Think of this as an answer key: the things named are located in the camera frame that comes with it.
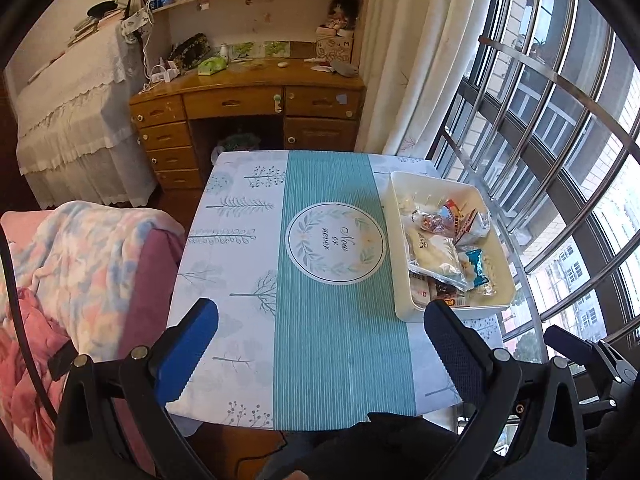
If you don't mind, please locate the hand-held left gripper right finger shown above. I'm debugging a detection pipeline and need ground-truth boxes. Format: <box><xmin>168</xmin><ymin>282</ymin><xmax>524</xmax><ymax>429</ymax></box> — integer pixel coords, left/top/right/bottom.
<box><xmin>422</xmin><ymin>300</ymin><xmax>586</xmax><ymax>480</ymax></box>

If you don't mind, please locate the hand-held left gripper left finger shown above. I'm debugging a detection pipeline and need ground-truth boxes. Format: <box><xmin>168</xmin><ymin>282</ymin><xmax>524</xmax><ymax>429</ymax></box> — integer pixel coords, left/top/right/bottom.
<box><xmin>52</xmin><ymin>297</ymin><xmax>221</xmax><ymax>480</ymax></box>

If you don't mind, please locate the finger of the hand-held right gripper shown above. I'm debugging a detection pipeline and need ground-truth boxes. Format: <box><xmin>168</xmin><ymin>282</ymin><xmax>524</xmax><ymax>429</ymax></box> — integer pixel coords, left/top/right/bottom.
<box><xmin>579</xmin><ymin>395</ymin><xmax>623</xmax><ymax>412</ymax></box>
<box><xmin>544</xmin><ymin>325</ymin><xmax>640</xmax><ymax>398</ymax></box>

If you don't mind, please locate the white plastic tray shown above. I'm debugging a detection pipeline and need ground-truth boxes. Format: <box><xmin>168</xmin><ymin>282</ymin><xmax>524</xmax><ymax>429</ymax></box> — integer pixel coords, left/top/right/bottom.
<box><xmin>382</xmin><ymin>171</ymin><xmax>516</xmax><ymax>323</ymax></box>

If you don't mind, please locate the red and blue biscuit packet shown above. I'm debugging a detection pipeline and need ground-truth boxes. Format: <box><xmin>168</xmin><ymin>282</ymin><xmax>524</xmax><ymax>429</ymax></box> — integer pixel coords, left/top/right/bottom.
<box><xmin>430</xmin><ymin>280</ymin><xmax>472</xmax><ymax>309</ymax></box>

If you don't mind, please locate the white and brown snack packet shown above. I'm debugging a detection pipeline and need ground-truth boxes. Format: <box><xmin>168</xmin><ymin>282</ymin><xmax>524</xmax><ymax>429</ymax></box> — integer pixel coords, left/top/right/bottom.
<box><xmin>409</xmin><ymin>270</ymin><xmax>438</xmax><ymax>311</ymax></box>

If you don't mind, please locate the blue and white snack packet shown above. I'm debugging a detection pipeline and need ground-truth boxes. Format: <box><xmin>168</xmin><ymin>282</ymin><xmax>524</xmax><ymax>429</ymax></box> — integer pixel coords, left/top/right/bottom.
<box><xmin>457</xmin><ymin>247</ymin><xmax>495</xmax><ymax>295</ymax></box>

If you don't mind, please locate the white sandwich bread packet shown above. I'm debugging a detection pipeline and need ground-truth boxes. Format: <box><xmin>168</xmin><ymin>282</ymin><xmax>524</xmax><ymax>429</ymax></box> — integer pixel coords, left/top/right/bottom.
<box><xmin>406</xmin><ymin>232</ymin><xmax>468</xmax><ymax>291</ymax></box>

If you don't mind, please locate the person's dark clothing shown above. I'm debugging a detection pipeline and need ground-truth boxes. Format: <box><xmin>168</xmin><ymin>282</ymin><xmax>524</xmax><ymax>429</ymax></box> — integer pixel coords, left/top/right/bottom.
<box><xmin>260</xmin><ymin>410</ymin><xmax>463</xmax><ymax>480</ymax></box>

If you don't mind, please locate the teal leaf-print tablecloth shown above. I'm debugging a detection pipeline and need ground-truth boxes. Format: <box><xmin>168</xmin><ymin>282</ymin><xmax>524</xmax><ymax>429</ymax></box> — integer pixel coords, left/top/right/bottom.
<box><xmin>165</xmin><ymin>150</ymin><xmax>506</xmax><ymax>433</ymax></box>

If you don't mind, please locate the red and white cake packet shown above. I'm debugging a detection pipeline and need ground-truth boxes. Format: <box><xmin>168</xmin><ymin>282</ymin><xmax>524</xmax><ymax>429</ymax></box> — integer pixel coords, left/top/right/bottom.
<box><xmin>442</xmin><ymin>199</ymin><xmax>492</xmax><ymax>247</ymax></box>

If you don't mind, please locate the pink floral quilt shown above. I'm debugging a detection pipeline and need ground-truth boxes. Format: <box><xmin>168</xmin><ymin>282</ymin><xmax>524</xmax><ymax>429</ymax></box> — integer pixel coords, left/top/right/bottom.
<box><xmin>0</xmin><ymin>285</ymin><xmax>73</xmax><ymax>466</ymax></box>

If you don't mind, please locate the metal window grille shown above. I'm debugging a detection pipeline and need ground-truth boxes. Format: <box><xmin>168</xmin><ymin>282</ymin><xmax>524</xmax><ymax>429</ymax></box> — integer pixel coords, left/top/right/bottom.
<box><xmin>430</xmin><ymin>0</ymin><xmax>640</xmax><ymax>366</ymax></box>

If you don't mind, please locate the wooden desk with drawers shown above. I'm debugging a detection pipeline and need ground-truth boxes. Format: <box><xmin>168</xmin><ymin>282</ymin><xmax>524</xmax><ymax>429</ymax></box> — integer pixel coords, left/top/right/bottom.
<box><xmin>129</xmin><ymin>57</ymin><xmax>367</xmax><ymax>192</ymax></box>

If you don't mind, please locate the white lace bed cover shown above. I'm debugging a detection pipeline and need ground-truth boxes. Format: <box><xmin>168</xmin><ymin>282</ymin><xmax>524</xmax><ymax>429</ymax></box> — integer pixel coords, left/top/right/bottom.
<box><xmin>5</xmin><ymin>10</ymin><xmax>162</xmax><ymax>210</ymax></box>

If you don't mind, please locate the white power strip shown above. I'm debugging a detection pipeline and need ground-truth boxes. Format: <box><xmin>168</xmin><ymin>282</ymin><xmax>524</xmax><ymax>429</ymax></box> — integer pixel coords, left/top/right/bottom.
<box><xmin>149</xmin><ymin>61</ymin><xmax>180</xmax><ymax>84</ymax></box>

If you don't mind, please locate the green pouch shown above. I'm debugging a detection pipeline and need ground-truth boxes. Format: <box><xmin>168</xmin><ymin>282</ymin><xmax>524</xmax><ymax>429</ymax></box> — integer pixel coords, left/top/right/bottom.
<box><xmin>197</xmin><ymin>56</ymin><xmax>231</xmax><ymax>77</ymax></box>

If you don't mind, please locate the white curtain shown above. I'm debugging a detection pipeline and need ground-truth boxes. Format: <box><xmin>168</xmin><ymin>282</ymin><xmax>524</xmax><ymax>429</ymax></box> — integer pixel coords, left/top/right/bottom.
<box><xmin>354</xmin><ymin>0</ymin><xmax>507</xmax><ymax>163</ymax></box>

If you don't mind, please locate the dark patterned pencil case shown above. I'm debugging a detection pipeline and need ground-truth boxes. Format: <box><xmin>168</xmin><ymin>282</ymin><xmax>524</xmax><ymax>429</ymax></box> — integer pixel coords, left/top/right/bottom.
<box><xmin>167</xmin><ymin>33</ymin><xmax>212</xmax><ymax>69</ymax></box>

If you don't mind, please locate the printed cardboard box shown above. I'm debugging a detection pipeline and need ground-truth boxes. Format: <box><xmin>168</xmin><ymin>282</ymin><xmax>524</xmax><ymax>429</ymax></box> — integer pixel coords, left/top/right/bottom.
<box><xmin>315</xmin><ymin>35</ymin><xmax>354</xmax><ymax>64</ymax></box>

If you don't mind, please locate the floral fabric bag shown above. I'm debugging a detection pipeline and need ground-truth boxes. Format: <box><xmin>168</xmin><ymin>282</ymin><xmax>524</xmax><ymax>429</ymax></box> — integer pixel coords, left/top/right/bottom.
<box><xmin>120</xmin><ymin>6</ymin><xmax>154</xmax><ymax>42</ymax></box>

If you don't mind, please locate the black hat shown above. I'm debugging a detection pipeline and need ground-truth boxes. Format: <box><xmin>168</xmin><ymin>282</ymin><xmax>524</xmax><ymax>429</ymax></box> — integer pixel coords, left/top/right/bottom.
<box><xmin>87</xmin><ymin>2</ymin><xmax>124</xmax><ymax>19</ymax></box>

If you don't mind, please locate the plush doll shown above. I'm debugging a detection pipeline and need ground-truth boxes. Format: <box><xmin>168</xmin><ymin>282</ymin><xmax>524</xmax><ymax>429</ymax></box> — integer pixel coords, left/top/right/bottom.
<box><xmin>324</xmin><ymin>0</ymin><xmax>362</xmax><ymax>37</ymax></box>

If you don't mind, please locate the black cable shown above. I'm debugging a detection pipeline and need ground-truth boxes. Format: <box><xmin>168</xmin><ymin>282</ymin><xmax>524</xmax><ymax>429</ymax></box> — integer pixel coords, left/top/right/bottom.
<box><xmin>0</xmin><ymin>232</ymin><xmax>60</xmax><ymax>423</ymax></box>

